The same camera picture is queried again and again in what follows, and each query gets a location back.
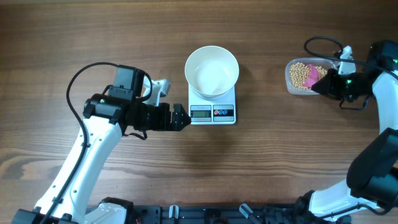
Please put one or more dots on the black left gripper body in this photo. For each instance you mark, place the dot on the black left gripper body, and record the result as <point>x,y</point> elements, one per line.
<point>150,117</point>

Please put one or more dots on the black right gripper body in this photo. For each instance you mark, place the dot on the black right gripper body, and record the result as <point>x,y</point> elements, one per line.
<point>351,84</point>

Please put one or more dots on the pink measuring scoop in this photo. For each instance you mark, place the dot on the pink measuring scoop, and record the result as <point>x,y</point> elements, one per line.
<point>312,76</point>

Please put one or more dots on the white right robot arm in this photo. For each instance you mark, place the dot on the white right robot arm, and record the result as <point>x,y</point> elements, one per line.
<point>371,181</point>

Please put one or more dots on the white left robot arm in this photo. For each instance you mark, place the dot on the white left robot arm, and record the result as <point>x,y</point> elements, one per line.
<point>132,100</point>

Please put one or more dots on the white digital kitchen scale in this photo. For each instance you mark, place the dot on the white digital kitchen scale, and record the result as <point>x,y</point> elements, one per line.
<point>212,111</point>

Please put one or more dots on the white bowl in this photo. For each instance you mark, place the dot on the white bowl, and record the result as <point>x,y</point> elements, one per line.
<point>211,71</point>

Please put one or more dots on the clear plastic container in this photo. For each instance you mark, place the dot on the clear plastic container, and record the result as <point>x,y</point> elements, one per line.
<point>327,64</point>

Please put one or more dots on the pile of soybeans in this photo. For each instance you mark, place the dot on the pile of soybeans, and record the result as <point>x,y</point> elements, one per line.
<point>299,73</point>

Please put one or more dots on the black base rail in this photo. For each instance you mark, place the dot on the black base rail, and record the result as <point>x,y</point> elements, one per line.
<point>174,214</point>

